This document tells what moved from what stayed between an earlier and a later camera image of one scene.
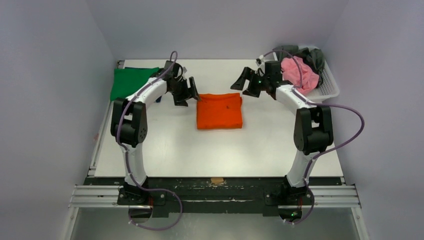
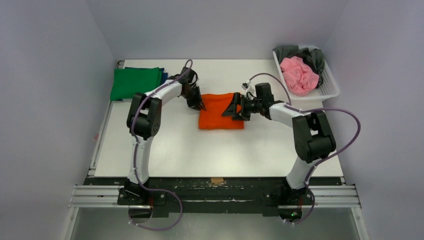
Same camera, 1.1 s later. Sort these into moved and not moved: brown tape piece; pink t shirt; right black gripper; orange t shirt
Moved: right black gripper
Not moved: pink t shirt; brown tape piece; orange t shirt
